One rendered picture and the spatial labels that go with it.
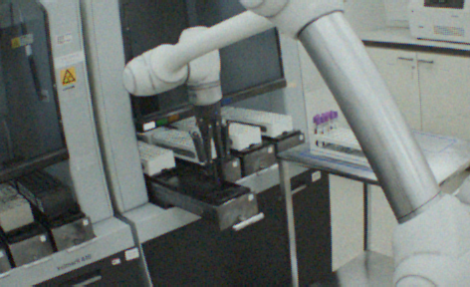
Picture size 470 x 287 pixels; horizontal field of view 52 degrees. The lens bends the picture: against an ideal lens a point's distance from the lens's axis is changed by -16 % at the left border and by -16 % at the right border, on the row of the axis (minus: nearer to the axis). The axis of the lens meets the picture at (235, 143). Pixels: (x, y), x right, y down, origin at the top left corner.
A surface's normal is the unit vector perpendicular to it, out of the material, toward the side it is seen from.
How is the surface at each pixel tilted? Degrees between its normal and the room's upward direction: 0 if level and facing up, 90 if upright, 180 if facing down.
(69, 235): 90
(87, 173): 90
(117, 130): 90
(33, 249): 90
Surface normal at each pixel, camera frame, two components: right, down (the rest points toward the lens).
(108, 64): 0.64, 0.14
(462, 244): 0.30, -0.43
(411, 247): -0.79, 0.04
